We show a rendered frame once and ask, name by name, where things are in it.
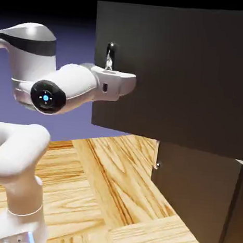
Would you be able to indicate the large dark cabinet door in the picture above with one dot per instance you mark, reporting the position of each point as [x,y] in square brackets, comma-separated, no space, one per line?
[180,77]

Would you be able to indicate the small dark cabinet door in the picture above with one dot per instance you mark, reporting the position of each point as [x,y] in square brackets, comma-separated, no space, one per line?
[189,193]

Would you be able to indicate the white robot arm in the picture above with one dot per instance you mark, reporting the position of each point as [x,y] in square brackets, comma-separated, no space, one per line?
[73,81]

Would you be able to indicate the dark wooden cabinet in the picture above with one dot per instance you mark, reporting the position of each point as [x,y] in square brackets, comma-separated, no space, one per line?
[237,208]

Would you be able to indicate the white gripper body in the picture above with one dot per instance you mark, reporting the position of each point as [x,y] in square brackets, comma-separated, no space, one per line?
[127,82]

